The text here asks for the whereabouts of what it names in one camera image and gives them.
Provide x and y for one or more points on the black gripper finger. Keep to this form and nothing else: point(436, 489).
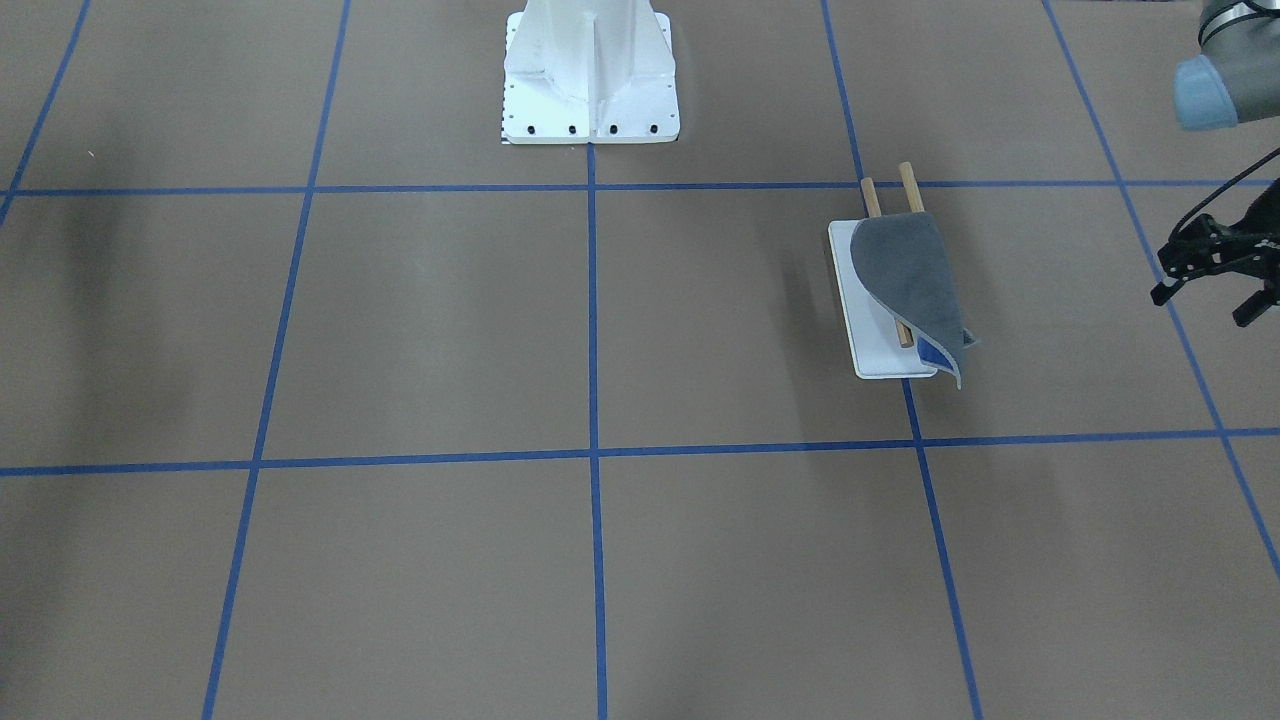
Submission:
point(1198, 250)
point(1256, 305)

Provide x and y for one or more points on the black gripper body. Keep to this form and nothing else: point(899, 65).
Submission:
point(1243, 248)

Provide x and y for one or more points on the blue grey towel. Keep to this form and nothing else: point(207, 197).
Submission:
point(915, 285)

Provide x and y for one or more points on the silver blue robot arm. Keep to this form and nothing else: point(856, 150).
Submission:
point(1234, 80)

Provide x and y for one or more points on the wooden towel rack white base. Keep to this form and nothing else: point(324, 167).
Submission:
point(880, 349)

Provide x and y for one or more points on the white camera pillar with base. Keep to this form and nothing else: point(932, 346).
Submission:
point(589, 72)

